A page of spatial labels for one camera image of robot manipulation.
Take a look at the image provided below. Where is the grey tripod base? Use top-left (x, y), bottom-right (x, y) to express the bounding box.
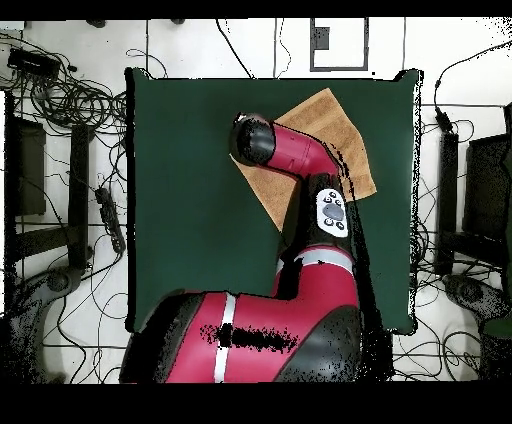
top-left (441, 273), bottom-right (512, 321)
top-left (7, 265), bottom-right (85, 383)

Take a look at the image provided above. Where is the black power strip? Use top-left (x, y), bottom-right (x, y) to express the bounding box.
top-left (94, 186), bottom-right (127, 254)

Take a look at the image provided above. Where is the dark green table cloth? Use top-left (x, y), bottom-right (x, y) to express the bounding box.
top-left (124, 67), bottom-right (424, 336)

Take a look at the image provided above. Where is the black cable tangle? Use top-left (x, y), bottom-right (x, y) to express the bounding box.
top-left (0, 31), bottom-right (129, 137)

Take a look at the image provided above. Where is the black electronics box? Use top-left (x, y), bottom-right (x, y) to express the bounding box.
top-left (6, 47), bottom-right (61, 79)

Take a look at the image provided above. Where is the grey floor outlet frame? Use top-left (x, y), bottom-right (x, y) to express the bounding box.
top-left (309, 17), bottom-right (370, 73)

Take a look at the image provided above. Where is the orange terry towel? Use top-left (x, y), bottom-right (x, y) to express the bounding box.
top-left (230, 87), bottom-right (378, 233)

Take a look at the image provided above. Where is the black cable with connector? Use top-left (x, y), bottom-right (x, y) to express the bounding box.
top-left (433, 39), bottom-right (512, 135)

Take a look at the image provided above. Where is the black metal frame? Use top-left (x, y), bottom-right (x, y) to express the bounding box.
top-left (433, 101), bottom-right (512, 277)
top-left (3, 89), bottom-right (95, 277)

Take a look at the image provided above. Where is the thick black cable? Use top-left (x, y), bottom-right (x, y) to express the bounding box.
top-left (215, 18), bottom-right (255, 80)

